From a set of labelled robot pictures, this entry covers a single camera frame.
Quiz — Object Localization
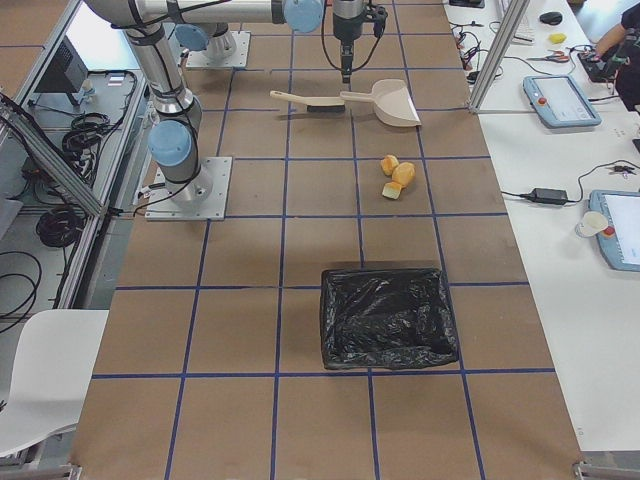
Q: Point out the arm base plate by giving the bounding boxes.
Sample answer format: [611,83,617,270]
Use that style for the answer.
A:
[186,30,251,70]
[144,157,233,221]

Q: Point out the person in dark clothes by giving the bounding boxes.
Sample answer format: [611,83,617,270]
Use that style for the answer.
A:
[592,0,640,114]

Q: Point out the black bag lined bin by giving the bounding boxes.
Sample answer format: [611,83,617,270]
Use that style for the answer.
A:
[319,268,459,370]

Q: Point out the yellow sponge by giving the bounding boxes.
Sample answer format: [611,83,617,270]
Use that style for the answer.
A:
[548,33,567,45]

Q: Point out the black control box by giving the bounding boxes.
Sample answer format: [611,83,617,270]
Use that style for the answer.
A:
[35,36,88,107]

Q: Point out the white paper cup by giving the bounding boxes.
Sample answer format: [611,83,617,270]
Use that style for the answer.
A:
[575,210,609,238]

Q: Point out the bread piece far side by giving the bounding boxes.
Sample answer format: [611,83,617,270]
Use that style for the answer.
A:
[382,181,404,200]

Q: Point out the black cable coil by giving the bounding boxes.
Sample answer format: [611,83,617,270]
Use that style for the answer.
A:
[35,207,84,250]

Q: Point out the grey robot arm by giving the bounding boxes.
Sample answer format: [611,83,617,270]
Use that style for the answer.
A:
[175,23,236,60]
[87,1,387,119]

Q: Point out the aluminium side rail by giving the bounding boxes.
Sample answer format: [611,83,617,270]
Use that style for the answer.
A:
[1,93,107,217]

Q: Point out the lower blue teach pendant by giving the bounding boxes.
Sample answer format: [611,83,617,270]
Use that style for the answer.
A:
[589,190,639,272]

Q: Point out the black power adapter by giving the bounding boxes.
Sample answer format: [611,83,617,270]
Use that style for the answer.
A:
[530,188,569,205]

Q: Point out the white chair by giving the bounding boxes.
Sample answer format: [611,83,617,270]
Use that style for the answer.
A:
[1,309,109,457]

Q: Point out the bread piece near brush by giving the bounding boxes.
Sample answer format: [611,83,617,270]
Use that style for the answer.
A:
[380,154,399,177]

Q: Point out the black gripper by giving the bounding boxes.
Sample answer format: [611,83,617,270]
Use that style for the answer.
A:
[340,43,354,83]

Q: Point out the aluminium frame post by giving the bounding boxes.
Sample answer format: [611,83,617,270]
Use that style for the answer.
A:
[467,0,529,113]

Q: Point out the blue teach pendant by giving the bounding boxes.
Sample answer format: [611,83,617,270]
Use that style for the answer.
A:
[522,75,601,129]
[589,190,639,272]

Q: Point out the round bread roll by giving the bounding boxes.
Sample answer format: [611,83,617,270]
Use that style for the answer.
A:
[392,162,416,188]

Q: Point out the upper blue teach pendant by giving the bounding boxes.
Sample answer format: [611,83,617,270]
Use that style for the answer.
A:
[522,75,601,129]

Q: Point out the beige hand brush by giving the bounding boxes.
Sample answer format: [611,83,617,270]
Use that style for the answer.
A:
[269,90,346,113]

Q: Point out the beige plastic dustpan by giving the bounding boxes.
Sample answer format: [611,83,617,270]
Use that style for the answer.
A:
[340,79,421,127]

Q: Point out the red handled scissors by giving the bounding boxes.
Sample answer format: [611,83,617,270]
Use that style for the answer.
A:
[527,50,570,64]

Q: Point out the black computer mouse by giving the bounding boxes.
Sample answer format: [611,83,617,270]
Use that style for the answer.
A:
[538,11,563,26]

